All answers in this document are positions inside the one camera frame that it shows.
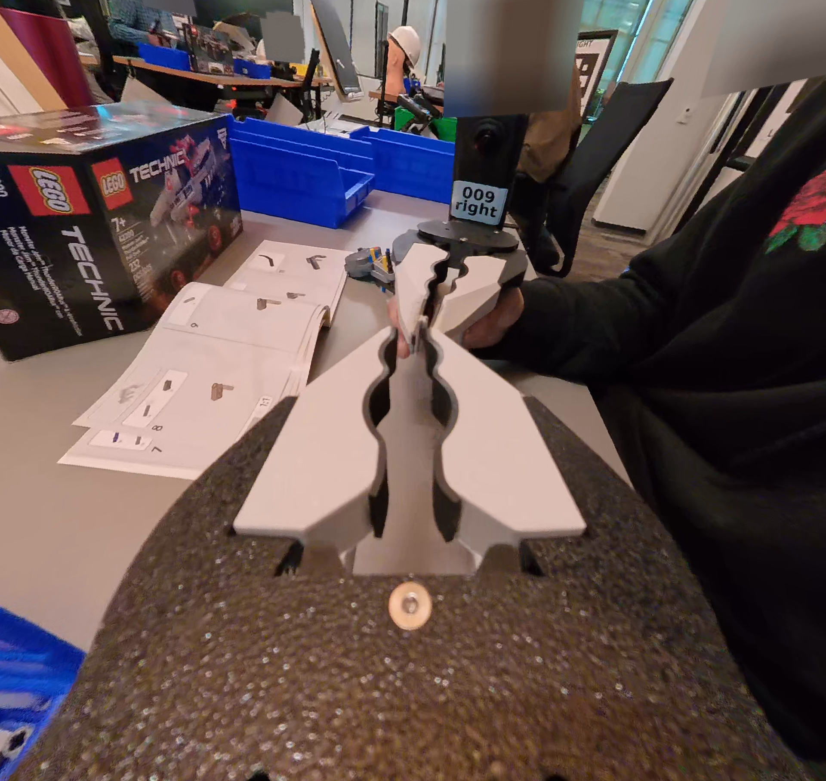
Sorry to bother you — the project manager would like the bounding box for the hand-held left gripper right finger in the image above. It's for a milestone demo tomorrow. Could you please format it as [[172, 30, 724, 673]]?
[[425, 328, 588, 554]]

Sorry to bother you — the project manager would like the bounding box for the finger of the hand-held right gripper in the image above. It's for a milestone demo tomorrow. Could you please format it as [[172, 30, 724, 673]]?
[[430, 256, 509, 341], [391, 242, 447, 359]]

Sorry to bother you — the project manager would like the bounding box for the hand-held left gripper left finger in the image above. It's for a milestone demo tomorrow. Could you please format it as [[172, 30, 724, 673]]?
[[231, 327, 401, 554]]

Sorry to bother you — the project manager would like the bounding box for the person's right forearm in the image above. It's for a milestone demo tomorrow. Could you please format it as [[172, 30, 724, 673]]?
[[474, 232, 717, 401]]

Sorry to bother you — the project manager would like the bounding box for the grey desk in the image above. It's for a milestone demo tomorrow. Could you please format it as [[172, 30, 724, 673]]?
[[0, 190, 636, 656]]

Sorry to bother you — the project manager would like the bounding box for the person's right hand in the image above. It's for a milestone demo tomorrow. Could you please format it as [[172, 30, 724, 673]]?
[[386, 286, 526, 361]]

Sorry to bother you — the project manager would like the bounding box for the grey toy brick assembly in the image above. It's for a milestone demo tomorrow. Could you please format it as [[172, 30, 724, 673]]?
[[344, 247, 396, 294]]

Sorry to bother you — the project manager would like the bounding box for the green plastic bin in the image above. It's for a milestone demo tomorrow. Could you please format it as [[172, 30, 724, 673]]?
[[395, 110, 456, 143]]

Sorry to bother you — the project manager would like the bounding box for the framed floor sign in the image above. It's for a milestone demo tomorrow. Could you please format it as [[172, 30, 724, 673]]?
[[573, 29, 620, 121]]

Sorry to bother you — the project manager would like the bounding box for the white hard hat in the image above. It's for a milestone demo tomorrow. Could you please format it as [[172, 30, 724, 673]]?
[[387, 26, 423, 69]]

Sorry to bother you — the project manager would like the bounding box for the white building instruction booklet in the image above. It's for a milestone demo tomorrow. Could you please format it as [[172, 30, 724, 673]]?
[[58, 239, 351, 480]]

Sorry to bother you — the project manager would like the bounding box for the person's arm black sleeve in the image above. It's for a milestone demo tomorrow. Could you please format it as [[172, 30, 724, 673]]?
[[581, 74, 826, 762]]

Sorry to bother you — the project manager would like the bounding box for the black toy set box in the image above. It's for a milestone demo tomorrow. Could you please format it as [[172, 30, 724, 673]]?
[[0, 105, 245, 362]]

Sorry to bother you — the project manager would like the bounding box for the cluttered wooden background table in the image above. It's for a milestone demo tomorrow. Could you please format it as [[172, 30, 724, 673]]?
[[113, 55, 336, 108]]

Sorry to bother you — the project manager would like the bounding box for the maroon board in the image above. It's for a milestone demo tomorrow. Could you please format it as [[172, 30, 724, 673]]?
[[0, 6, 95, 111]]

